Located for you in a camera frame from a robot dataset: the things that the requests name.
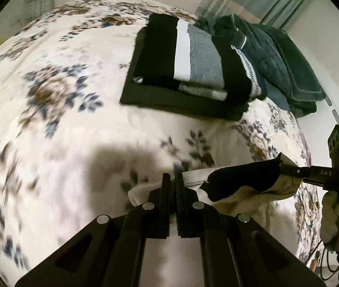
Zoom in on cream and black small garment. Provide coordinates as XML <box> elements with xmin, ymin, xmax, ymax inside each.
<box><xmin>128</xmin><ymin>152</ymin><xmax>304</xmax><ymax>225</ymax></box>

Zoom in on plaid cloth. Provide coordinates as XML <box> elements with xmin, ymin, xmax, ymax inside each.
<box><xmin>16</xmin><ymin>0</ymin><xmax>57</xmax><ymax>32</ymax></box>

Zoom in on dark garment with patterned trim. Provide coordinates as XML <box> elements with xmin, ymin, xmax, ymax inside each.
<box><xmin>213</xmin><ymin>15</ymin><xmax>268</xmax><ymax>101</ymax></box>

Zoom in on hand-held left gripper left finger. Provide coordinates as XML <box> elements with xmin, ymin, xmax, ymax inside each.
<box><xmin>14</xmin><ymin>173</ymin><xmax>171</xmax><ymax>287</ymax></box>

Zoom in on dark teal folded garment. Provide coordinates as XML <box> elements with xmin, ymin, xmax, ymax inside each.
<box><xmin>193</xmin><ymin>13</ymin><xmax>327</xmax><ymax>119</ymax></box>

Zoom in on black white grey striped garment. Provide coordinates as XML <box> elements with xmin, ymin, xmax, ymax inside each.
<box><xmin>132</xmin><ymin>13</ymin><xmax>228</xmax><ymax>101</ymax></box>

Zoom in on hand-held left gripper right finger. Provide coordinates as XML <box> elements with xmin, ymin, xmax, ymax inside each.
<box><xmin>174</xmin><ymin>170</ymin><xmax>327</xmax><ymax>287</ymax></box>

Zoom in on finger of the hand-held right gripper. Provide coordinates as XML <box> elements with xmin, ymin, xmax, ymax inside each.
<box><xmin>279</xmin><ymin>161</ymin><xmax>333</xmax><ymax>186</ymax></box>

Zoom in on black cable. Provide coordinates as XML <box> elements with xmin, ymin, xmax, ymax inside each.
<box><xmin>305</xmin><ymin>212</ymin><xmax>339</xmax><ymax>276</ymax></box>

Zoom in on black folded garment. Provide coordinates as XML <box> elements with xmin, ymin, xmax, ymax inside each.
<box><xmin>119</xmin><ymin>25</ymin><xmax>249</xmax><ymax>122</ymax></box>

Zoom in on floral bed blanket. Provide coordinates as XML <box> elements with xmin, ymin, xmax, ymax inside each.
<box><xmin>0</xmin><ymin>0</ymin><xmax>322</xmax><ymax>287</ymax></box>

